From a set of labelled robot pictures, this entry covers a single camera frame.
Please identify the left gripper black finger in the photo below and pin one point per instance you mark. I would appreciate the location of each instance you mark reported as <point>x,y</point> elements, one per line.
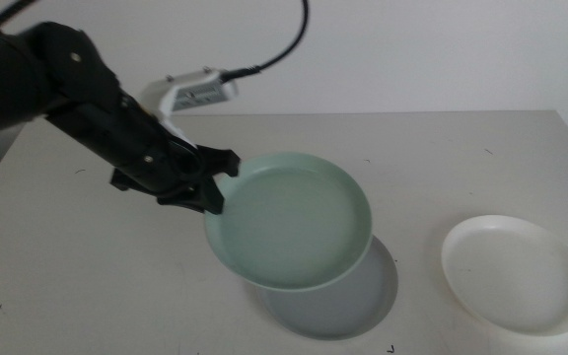
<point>183,198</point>
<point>214,197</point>

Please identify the pale green shallow bowl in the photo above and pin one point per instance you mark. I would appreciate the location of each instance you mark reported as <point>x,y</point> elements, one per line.
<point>289,222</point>

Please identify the grey shallow bowl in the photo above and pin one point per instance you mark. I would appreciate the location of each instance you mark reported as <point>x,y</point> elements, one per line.
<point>353,305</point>

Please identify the white shallow bowl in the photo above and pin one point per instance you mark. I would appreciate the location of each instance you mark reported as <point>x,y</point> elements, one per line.
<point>511,276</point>

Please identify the left robot arm black grey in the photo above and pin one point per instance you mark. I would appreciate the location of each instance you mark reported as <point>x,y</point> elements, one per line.
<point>42,74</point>

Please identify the white wrist camera with mount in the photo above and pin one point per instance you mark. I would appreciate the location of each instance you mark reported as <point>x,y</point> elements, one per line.
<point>190,91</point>

